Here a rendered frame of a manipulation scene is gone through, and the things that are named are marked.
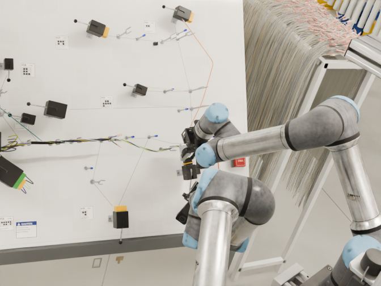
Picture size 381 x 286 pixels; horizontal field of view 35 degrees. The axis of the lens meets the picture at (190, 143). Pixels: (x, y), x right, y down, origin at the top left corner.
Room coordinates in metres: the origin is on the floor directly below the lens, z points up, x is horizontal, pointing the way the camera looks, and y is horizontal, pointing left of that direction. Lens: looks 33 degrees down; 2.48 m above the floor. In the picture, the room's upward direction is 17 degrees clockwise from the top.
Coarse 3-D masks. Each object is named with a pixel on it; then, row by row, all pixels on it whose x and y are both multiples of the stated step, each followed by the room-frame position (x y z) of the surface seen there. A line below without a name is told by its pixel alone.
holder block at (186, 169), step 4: (184, 168) 1.91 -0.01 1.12; (188, 168) 1.91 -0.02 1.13; (192, 168) 1.92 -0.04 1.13; (184, 172) 1.91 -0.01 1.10; (188, 172) 1.90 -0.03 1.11; (192, 172) 1.91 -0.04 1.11; (196, 172) 1.92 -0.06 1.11; (184, 176) 1.91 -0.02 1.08; (188, 176) 1.89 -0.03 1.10; (192, 176) 1.91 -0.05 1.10; (196, 176) 1.91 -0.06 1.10
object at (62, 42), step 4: (56, 36) 1.99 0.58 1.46; (60, 36) 2.00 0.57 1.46; (64, 36) 2.01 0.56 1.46; (68, 36) 2.02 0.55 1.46; (56, 40) 1.99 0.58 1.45; (60, 40) 1.99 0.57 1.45; (64, 40) 2.00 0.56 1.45; (68, 40) 2.01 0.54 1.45; (56, 44) 1.98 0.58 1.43; (60, 44) 1.99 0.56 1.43; (64, 44) 1.99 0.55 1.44; (68, 44) 2.00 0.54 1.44; (56, 48) 1.97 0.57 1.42; (60, 48) 1.98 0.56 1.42; (64, 48) 1.99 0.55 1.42; (68, 48) 1.99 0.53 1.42
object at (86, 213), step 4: (80, 208) 1.69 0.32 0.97; (84, 208) 1.70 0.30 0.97; (88, 208) 1.70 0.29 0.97; (92, 208) 1.71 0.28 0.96; (80, 212) 1.68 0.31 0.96; (84, 212) 1.69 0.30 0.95; (88, 212) 1.70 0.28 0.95; (92, 212) 1.70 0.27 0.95; (84, 216) 1.68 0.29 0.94; (88, 216) 1.69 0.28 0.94; (92, 216) 1.69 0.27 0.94
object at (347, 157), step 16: (336, 96) 1.70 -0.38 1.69; (336, 112) 1.59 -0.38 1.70; (352, 112) 1.65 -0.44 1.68; (352, 128) 1.62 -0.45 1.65; (336, 144) 1.59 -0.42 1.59; (352, 144) 1.61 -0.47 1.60; (336, 160) 1.60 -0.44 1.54; (352, 160) 1.59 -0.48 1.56; (352, 176) 1.57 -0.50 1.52; (368, 176) 1.60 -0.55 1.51; (352, 192) 1.56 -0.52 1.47; (368, 192) 1.56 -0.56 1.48; (352, 208) 1.55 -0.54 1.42; (368, 208) 1.54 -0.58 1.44; (352, 224) 1.55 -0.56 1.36; (368, 224) 1.52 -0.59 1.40
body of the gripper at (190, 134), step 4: (196, 120) 1.90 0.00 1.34; (188, 128) 1.92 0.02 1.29; (192, 128) 1.91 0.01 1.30; (188, 132) 1.91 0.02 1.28; (192, 132) 1.91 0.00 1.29; (184, 136) 1.92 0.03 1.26; (188, 136) 1.89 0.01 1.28; (192, 136) 1.90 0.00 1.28; (196, 136) 1.85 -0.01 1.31; (184, 140) 1.92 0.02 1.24; (188, 140) 1.89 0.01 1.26; (192, 140) 1.89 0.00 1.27; (200, 140) 1.85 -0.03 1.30; (204, 140) 1.85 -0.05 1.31; (188, 144) 1.89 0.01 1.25; (192, 144) 1.87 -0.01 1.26; (192, 148) 1.87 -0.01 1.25; (192, 152) 1.89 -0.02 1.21
